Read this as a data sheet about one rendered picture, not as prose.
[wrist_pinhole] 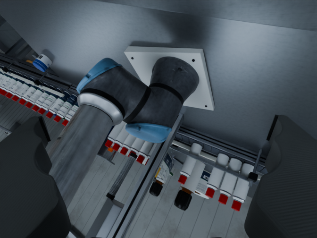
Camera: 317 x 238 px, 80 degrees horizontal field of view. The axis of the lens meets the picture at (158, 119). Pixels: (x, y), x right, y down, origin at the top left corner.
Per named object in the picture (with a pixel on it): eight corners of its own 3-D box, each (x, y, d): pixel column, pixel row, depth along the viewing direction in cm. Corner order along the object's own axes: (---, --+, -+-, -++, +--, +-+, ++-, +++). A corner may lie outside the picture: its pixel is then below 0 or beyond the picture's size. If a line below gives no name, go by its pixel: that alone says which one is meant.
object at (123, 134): (131, 119, 113) (112, 149, 105) (128, 114, 108) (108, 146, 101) (138, 122, 111) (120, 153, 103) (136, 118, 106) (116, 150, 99)
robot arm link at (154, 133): (167, 114, 64) (150, 149, 59) (135, 89, 59) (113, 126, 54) (190, 106, 54) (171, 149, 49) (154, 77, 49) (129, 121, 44)
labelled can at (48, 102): (60, 90, 135) (40, 114, 128) (55, 86, 131) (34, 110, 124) (64, 92, 133) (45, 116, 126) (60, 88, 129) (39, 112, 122)
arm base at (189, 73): (167, 89, 70) (155, 111, 67) (146, 58, 60) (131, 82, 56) (205, 90, 61) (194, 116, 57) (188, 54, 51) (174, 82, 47)
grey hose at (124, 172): (132, 154, 90) (107, 196, 83) (129, 151, 87) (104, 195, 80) (138, 157, 89) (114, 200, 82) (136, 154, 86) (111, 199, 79)
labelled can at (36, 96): (46, 82, 134) (26, 106, 127) (52, 87, 139) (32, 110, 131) (42, 81, 136) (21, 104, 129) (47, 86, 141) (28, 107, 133)
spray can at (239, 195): (242, 164, 90) (228, 207, 82) (244, 161, 85) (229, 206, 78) (254, 168, 88) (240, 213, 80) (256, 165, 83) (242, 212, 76)
